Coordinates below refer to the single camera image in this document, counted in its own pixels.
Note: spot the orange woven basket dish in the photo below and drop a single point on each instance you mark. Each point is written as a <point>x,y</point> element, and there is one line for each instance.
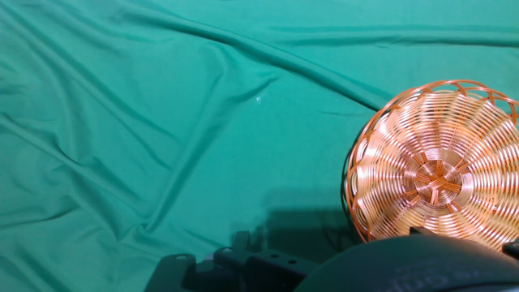
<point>434,178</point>

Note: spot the green cloth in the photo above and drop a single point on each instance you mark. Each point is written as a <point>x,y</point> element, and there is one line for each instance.
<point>162,121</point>

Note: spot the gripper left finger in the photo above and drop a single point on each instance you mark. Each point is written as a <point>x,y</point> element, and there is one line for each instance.
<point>172,271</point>

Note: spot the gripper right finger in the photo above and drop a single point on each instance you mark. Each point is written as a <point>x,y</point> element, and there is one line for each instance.
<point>259,271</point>

